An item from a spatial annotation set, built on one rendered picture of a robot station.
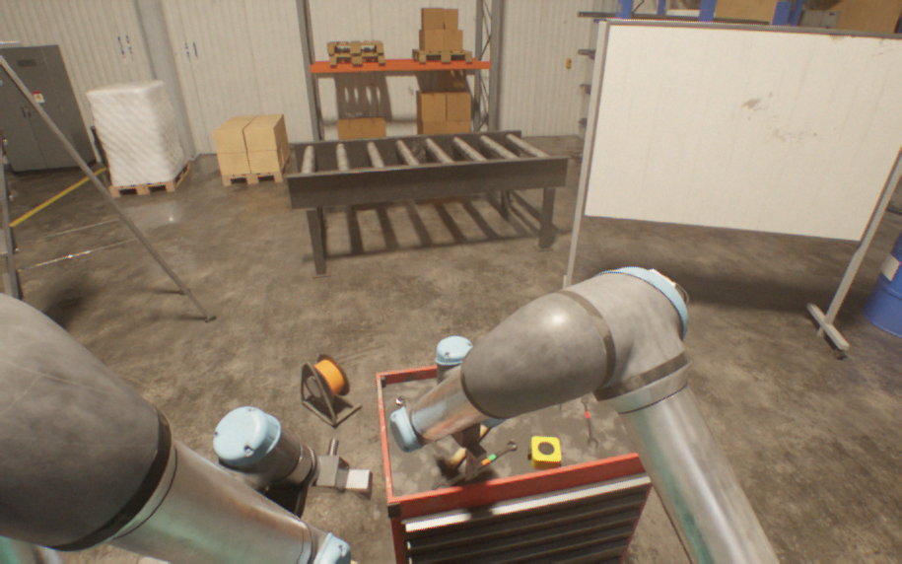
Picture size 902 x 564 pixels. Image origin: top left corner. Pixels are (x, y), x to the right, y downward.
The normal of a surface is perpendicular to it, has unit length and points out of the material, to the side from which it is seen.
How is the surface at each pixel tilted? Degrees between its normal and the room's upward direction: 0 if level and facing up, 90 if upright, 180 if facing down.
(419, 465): 0
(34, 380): 53
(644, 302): 35
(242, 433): 25
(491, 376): 72
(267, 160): 90
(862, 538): 0
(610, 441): 0
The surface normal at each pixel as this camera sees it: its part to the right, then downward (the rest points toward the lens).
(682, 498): -0.71, 0.14
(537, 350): -0.39, -0.15
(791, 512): 0.00, -0.87
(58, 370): 0.79, -0.57
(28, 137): 0.19, 0.48
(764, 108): -0.23, 0.48
